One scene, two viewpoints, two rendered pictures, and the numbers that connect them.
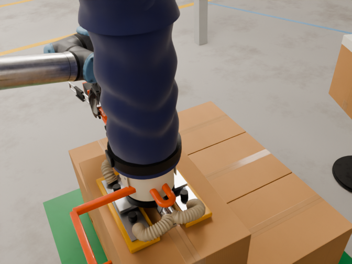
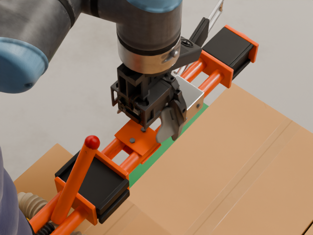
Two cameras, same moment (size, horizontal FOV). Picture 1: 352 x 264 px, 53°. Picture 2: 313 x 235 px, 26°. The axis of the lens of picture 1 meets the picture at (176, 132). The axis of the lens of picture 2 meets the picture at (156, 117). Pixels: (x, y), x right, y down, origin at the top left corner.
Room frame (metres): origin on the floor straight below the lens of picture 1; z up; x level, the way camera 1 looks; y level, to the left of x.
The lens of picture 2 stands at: (0.93, -0.30, 2.03)
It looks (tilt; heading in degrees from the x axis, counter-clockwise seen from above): 56 degrees down; 66
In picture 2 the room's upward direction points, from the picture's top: straight up
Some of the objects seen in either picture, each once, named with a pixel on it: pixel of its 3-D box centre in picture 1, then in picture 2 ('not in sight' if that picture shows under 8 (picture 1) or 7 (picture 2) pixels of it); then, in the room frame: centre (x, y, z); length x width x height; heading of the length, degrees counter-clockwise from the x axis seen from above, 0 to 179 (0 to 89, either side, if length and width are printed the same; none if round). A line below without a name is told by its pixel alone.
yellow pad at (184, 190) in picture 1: (174, 184); not in sight; (0.86, 0.01, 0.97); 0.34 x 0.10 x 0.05; 26
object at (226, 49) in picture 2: (94, 89); (227, 56); (1.36, 0.36, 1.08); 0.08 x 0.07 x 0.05; 26
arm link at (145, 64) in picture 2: not in sight; (150, 43); (1.18, 0.27, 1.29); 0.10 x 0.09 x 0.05; 116
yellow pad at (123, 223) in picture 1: (124, 204); not in sight; (0.78, 0.18, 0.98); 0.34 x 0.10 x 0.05; 26
